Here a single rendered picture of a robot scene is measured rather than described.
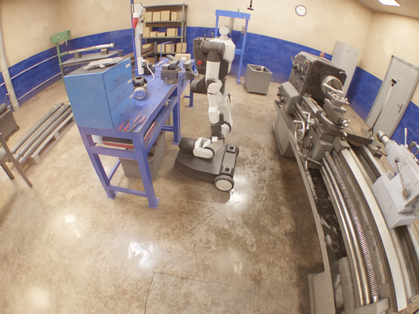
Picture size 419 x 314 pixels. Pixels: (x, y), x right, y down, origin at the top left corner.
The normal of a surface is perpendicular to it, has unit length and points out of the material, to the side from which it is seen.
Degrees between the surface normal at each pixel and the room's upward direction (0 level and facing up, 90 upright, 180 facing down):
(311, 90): 90
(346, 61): 90
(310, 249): 0
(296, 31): 90
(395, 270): 36
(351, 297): 0
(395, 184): 66
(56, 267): 0
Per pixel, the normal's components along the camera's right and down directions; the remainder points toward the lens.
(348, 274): 0.08, -0.74
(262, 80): 0.00, 0.67
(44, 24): 0.99, 0.13
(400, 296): -0.51, -0.68
